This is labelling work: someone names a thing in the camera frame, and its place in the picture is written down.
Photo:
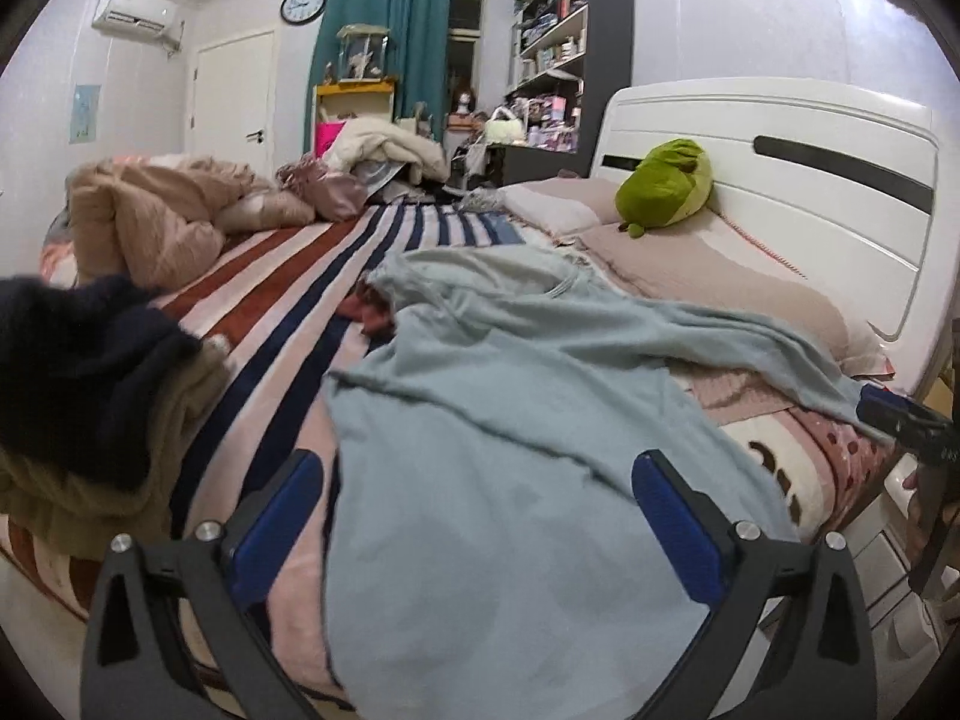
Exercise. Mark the small grey cloth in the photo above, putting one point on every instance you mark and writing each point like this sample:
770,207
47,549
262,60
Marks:
484,201

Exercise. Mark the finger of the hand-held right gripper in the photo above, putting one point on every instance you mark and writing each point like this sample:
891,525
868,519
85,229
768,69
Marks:
889,411

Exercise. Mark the pink quilted comforter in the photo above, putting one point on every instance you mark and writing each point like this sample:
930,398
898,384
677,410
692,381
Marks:
157,217

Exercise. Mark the white door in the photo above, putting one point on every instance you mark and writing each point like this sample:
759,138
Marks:
232,105

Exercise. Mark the white bed headboard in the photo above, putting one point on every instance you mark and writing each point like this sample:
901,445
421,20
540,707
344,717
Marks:
825,187

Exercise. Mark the dark bookshelf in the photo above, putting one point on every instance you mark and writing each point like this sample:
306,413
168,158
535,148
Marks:
600,22

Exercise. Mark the large beige pillow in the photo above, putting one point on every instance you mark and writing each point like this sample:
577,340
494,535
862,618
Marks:
720,277

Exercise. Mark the dark navy cloth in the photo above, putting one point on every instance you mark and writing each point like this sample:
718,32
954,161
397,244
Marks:
82,375

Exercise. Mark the striped blanket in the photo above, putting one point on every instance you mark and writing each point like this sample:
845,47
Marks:
300,277

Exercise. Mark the white duvet pile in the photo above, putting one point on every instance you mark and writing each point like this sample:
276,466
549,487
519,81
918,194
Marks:
382,146

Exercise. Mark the printed pink bedsheet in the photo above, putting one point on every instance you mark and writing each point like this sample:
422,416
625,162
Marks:
810,450

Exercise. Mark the beige fleece cloth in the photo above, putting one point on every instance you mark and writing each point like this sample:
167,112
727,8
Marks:
142,480

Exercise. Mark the teal curtain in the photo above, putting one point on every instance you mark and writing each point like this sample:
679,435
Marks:
420,45

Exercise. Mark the wall poster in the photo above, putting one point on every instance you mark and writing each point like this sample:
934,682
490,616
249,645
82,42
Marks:
85,114

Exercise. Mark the green plush toy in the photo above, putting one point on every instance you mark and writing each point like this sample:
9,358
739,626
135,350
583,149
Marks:
664,184

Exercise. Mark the round wall clock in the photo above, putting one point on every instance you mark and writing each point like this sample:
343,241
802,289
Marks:
304,4

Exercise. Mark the light blue shirt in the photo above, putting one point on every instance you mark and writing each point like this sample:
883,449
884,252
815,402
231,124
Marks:
487,465

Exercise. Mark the mannequin head with wig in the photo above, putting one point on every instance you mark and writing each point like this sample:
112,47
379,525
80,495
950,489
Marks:
465,105

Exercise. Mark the white air conditioner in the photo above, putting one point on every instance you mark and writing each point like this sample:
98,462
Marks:
135,13

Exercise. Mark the glass display case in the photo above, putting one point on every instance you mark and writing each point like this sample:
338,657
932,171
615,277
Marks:
362,52

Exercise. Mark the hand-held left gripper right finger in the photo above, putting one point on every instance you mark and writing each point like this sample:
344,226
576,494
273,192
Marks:
673,521

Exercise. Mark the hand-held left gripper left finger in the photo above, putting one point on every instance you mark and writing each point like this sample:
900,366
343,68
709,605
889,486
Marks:
279,521

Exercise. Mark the pink satin cloth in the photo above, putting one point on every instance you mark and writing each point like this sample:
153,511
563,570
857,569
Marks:
326,187

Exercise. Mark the white bag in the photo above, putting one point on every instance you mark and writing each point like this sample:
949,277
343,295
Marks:
504,127

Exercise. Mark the small pale pink pillow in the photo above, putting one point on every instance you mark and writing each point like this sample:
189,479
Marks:
551,206

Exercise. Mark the yellow cabinet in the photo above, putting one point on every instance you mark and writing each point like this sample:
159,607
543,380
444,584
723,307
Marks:
352,97

